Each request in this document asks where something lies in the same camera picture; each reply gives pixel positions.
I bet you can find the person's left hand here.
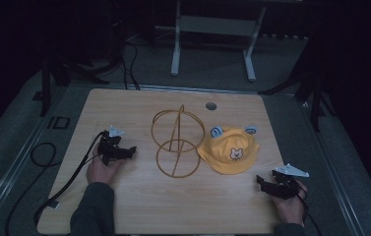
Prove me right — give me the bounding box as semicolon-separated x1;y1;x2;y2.
86;141;125;187

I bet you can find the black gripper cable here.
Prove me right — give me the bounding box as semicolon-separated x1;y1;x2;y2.
32;131;109;228
296;187;323;236

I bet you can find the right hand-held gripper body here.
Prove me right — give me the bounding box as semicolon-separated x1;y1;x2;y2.
271;162;311;201

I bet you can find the white metal table frame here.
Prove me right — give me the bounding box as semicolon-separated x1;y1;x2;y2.
169;0;269;83

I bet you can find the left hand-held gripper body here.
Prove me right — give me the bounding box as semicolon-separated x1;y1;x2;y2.
96;125;126;167

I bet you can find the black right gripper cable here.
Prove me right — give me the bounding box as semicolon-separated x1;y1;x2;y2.
296;187;323;236

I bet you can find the gold wire hat stand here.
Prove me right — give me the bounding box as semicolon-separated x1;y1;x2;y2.
150;103;207;179

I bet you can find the black looped floor cable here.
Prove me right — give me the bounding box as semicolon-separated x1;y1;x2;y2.
5;142;59;236

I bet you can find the yellow bear bucket hat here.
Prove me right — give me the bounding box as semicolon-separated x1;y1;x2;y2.
196;125;261;176

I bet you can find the black tripod stand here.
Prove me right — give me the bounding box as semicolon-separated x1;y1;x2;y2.
257;42;338;134
32;19;126;118

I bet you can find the person's right hand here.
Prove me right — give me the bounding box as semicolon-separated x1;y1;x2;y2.
273;179;309;228

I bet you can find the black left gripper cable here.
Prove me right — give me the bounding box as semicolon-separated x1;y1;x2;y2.
32;131;109;228

